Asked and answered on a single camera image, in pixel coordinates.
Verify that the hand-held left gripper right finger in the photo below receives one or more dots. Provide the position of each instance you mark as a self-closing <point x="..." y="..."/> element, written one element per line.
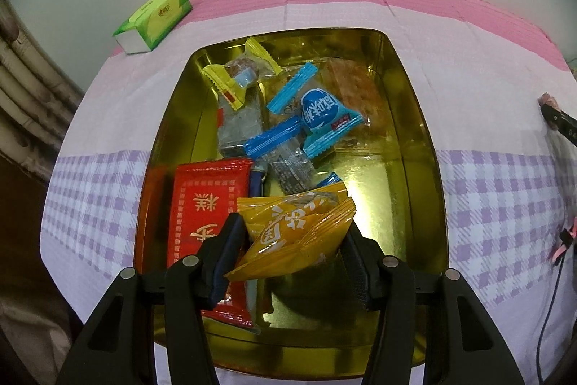
<point x="358" y="267"/>

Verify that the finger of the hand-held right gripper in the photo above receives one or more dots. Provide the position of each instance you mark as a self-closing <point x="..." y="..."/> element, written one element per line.
<point x="563" y="123"/>

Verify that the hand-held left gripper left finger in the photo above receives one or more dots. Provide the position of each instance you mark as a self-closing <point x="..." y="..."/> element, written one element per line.
<point x="225" y="263"/>

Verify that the pink patterned candy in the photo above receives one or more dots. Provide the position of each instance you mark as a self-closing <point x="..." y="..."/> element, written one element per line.
<point x="547" y="100"/>

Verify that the red snack packet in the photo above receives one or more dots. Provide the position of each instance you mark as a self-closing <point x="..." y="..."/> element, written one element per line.
<point x="198" y="204"/>

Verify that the yellow snack packet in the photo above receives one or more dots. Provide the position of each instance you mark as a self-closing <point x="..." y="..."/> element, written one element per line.
<point x="288" y="240"/>

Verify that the gold tin box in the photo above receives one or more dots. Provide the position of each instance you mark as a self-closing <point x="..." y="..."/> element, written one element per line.
<point x="405" y="186"/>

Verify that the dark blue clear snack packet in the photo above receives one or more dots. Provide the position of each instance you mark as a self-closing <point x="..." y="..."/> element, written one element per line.
<point x="270" y="141"/>

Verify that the silver foil snack packet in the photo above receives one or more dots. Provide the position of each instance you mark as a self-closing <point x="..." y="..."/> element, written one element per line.
<point x="239" y="123"/>

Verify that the light blue snack packet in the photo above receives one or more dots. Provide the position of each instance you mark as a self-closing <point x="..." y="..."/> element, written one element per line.
<point x="322" y="114"/>

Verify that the small clear yellow-edged packet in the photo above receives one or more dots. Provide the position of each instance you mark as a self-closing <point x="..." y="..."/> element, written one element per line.
<point x="225" y="85"/>

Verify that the clear peanut brittle packet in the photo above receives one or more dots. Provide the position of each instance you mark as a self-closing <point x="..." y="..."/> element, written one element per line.
<point x="356" y="87"/>

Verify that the pink and purple checked tablecloth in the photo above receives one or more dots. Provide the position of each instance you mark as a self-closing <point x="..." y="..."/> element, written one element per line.
<point x="487" y="74"/>

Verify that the pink ribbon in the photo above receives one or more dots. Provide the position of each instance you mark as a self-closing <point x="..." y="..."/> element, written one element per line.
<point x="563" y="243"/>

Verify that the pale pink cloth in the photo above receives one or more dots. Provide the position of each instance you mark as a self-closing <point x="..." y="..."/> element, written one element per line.
<point x="27" y="344"/>

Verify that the green tissue pack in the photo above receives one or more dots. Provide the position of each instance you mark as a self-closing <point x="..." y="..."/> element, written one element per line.
<point x="153" y="17"/>

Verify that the beige ribbed frame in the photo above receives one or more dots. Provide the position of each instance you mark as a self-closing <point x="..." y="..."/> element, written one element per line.
<point x="27" y="87"/>

